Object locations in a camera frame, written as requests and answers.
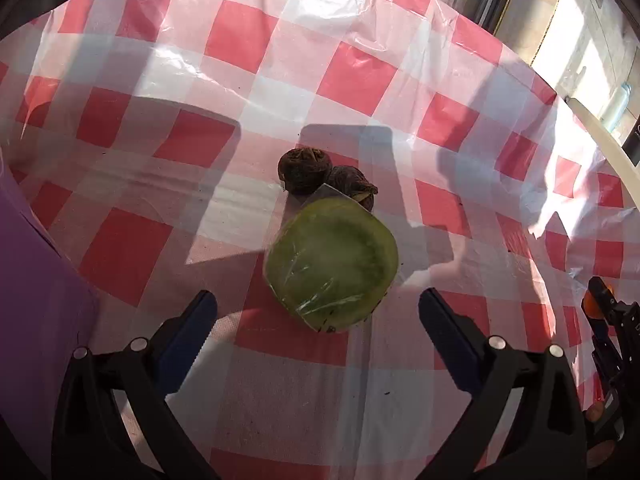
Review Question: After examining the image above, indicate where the black box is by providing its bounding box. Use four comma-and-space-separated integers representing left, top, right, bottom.
622, 114, 640, 168

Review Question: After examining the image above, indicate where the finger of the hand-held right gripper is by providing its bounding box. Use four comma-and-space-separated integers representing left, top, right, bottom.
590, 327, 626, 401
587, 276, 621, 317

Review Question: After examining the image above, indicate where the clear plastic bottle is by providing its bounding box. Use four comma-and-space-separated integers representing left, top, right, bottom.
600, 82, 632, 133

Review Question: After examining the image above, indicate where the red white chequered tablecloth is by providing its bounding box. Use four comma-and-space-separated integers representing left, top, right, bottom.
0, 0, 626, 480

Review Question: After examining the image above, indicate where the orange tangerine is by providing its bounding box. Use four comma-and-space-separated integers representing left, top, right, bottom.
581, 292, 602, 323

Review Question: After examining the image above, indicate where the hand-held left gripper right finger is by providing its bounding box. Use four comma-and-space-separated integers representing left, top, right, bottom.
417, 287, 588, 480

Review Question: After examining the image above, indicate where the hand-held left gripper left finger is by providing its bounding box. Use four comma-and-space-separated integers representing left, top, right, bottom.
51, 290, 219, 480

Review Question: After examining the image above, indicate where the dark brown round pastry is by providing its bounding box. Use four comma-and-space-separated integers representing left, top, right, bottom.
277, 146, 333, 196

